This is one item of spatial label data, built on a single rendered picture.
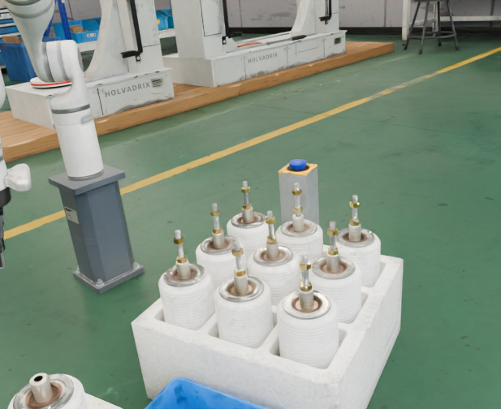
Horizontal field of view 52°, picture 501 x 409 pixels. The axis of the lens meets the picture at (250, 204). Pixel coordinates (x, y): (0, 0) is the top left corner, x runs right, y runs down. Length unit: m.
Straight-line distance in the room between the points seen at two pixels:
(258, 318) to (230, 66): 2.87
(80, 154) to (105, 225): 0.19
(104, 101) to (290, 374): 2.43
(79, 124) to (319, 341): 0.79
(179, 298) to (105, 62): 2.46
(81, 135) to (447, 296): 0.95
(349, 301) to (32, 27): 0.82
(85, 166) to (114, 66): 1.97
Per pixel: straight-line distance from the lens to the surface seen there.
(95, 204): 1.34
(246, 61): 3.70
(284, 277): 0.92
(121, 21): 3.27
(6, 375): 1.25
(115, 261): 1.42
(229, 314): 0.84
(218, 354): 0.87
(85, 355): 1.22
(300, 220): 1.02
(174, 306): 0.91
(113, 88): 3.07
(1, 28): 6.35
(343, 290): 0.88
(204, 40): 3.53
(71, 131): 1.30
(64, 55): 1.27
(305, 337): 0.79
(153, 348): 0.96
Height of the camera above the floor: 0.72
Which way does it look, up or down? 24 degrees down
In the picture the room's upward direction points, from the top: 5 degrees counter-clockwise
